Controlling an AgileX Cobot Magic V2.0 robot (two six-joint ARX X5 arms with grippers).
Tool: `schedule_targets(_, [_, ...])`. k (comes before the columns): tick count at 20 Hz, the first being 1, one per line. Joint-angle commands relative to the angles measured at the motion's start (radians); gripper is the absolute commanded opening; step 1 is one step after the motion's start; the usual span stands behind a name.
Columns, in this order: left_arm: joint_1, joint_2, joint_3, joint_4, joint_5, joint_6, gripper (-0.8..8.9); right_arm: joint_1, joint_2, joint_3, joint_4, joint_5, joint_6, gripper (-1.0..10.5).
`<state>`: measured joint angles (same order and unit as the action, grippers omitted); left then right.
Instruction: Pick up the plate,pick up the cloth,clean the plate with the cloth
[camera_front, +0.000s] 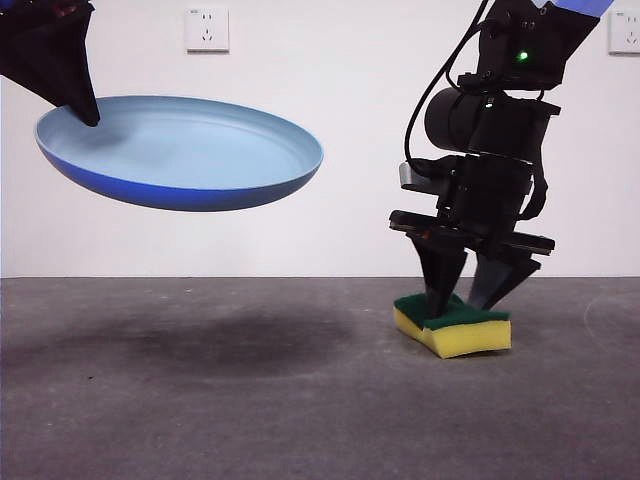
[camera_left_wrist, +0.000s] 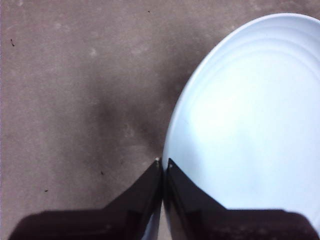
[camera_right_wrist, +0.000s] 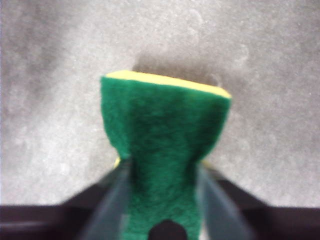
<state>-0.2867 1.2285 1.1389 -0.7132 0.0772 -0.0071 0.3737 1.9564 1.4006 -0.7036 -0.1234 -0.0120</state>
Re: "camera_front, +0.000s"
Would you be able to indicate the light blue round plate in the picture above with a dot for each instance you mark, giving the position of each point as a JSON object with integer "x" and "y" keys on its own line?
{"x": 200, "y": 150}

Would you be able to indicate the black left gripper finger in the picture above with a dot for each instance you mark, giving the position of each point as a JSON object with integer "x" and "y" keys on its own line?
{"x": 55, "y": 60}

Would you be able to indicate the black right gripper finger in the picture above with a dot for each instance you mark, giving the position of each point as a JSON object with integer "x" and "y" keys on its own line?
{"x": 510, "y": 277}
{"x": 440, "y": 275}

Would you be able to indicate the yellow sponge with green pad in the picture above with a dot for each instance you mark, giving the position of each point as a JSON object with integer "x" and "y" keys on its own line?
{"x": 465, "y": 337}

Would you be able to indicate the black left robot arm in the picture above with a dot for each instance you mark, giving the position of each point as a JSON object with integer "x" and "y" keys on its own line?
{"x": 30, "y": 6}

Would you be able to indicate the white wall socket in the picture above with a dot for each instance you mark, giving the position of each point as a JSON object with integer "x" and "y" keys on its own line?
{"x": 207, "y": 30}
{"x": 625, "y": 32}

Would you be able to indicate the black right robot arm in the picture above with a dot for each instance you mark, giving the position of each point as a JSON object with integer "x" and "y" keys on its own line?
{"x": 500, "y": 120}

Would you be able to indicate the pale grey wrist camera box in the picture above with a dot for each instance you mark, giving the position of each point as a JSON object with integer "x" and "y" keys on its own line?
{"x": 411, "y": 177}

